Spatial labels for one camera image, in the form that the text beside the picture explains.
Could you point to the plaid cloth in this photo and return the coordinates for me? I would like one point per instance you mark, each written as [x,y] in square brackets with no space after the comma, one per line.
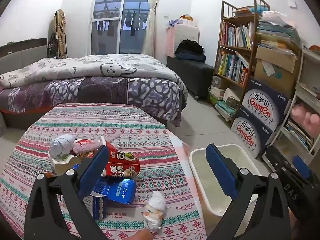
[60,32]

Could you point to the books in white shelf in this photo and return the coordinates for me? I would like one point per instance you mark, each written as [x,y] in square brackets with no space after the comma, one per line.
[300,135]

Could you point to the purple patterned blanket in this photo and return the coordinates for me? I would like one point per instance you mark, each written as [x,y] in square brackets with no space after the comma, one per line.
[100,92]

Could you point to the black storage bench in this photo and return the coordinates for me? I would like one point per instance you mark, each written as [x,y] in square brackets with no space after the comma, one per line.
[192,77]

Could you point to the small grey cardboard box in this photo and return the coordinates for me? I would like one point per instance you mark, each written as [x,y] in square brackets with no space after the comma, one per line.
[231,98]

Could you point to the row of thin colourful books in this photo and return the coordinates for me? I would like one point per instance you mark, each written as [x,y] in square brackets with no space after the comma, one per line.
[237,35]

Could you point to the grey cartoon print blanket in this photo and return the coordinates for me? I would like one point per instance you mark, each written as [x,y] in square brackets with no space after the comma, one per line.
[75,65]

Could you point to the window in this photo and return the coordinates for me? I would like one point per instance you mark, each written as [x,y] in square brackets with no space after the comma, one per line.
[120,17]

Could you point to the crumpled grey paper ball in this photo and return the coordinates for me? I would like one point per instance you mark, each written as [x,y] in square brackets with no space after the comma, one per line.
[61,146]

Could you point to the row of thick colourful books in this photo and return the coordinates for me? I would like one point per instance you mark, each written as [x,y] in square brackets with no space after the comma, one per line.
[231,66]

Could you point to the pink plush toy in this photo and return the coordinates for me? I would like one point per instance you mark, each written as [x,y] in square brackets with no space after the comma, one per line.
[303,117]

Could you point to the white wall switch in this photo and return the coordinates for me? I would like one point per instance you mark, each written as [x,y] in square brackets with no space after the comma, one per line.
[291,3]

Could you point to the stack of books on floor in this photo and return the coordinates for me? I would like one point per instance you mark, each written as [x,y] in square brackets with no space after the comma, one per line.
[225,110]

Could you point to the stack of papers and folders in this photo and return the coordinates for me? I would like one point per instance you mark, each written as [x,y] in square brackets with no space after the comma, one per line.
[275,30]

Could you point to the bed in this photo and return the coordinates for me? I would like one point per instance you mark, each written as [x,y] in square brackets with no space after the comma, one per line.
[25,120]

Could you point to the crumpled white tissue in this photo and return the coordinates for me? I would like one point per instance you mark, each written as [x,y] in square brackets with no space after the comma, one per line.
[156,210]

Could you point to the crumpled pink wrapper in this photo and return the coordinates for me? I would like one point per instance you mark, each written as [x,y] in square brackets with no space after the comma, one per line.
[86,146]

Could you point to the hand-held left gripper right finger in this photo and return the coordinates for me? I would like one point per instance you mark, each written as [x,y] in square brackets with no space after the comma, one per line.
[221,172]

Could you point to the wooden bookshelf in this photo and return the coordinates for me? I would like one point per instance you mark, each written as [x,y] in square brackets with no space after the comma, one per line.
[257,2]

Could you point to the white shelf unit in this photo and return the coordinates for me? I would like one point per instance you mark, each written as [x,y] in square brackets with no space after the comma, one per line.
[300,90]

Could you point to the red instant noodle cup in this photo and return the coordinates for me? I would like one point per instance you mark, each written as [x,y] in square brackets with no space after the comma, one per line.
[122,166]

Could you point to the white cabinet with pink cover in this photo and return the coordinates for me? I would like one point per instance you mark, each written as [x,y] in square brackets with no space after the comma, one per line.
[185,33]

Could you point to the dark blue open carton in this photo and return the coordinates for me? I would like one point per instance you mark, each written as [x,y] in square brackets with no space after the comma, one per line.
[98,205]

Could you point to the cream curtain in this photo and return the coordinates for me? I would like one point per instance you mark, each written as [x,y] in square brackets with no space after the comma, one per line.
[151,25]

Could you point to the patterned striped tablecloth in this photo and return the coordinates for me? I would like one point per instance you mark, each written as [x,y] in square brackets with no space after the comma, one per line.
[100,125]

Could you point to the dark blue water carton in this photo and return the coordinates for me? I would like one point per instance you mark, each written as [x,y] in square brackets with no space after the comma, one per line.
[265,105]
[252,132]

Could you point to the brown cardboard box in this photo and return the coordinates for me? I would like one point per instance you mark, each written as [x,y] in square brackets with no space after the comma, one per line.
[277,72]

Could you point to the white paper cup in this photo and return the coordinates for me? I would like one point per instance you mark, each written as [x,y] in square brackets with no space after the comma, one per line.
[63,166]

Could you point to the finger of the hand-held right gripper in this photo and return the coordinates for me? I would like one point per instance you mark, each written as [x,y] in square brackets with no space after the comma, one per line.
[301,166]

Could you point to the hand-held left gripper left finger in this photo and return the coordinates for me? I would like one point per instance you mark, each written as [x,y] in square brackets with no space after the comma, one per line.
[93,170]

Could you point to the black hanging bag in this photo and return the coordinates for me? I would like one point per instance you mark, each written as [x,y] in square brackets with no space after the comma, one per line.
[52,46]

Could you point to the white plastic bin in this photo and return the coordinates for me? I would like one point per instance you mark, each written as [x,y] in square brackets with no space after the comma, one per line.
[200,170]

